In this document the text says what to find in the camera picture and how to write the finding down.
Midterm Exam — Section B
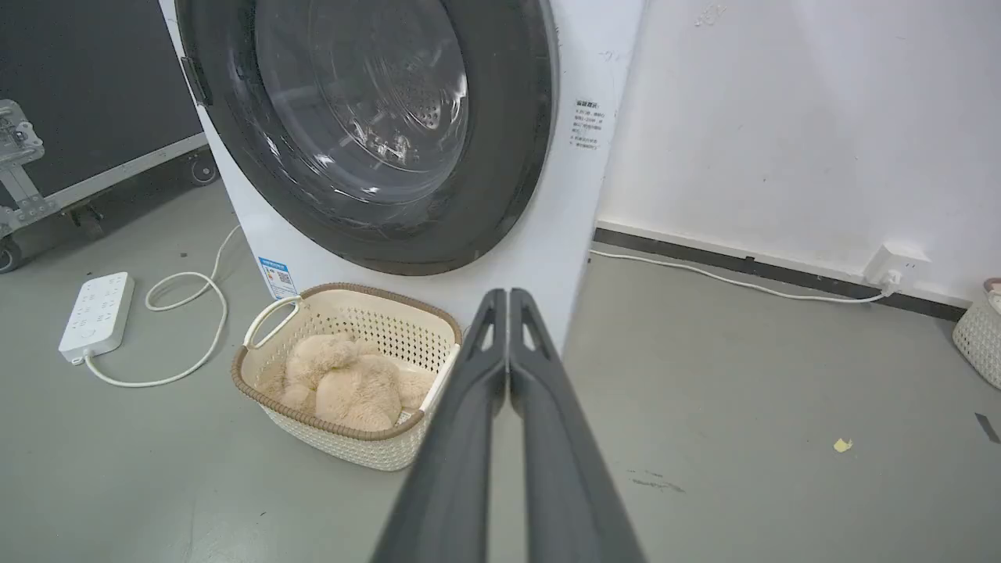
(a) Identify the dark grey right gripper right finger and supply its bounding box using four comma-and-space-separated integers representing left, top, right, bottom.
508, 288, 647, 563

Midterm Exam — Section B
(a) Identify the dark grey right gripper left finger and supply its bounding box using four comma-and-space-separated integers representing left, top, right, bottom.
371, 289, 508, 563

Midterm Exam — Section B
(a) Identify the white front-load washing machine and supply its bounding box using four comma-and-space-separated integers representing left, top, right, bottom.
159, 0, 647, 354

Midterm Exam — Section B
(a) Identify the dark round washing machine door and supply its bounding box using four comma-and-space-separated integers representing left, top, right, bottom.
174, 0, 561, 277

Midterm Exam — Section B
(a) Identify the cream woven laundry basket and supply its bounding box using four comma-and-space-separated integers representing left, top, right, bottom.
231, 282, 464, 472

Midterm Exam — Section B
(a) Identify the beige plush teddy bear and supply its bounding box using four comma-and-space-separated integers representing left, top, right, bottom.
258, 334, 436, 432

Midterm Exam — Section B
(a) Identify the blue energy label sticker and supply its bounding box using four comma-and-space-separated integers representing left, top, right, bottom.
258, 256, 300, 300

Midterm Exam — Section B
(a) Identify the white power strip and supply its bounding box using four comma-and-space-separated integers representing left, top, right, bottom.
59, 271, 135, 366

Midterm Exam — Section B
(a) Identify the white woven basket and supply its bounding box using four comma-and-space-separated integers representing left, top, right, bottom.
952, 278, 1001, 391

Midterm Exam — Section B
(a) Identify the black wheeled flight case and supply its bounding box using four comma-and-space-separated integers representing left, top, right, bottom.
0, 0, 221, 274

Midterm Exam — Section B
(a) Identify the white cable along wall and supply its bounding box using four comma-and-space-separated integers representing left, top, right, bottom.
588, 249, 900, 304

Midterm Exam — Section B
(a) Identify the white power strip cable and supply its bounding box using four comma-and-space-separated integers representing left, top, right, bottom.
84, 225, 242, 389

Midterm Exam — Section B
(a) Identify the white wall socket box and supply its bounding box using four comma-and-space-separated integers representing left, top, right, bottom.
863, 243, 931, 290

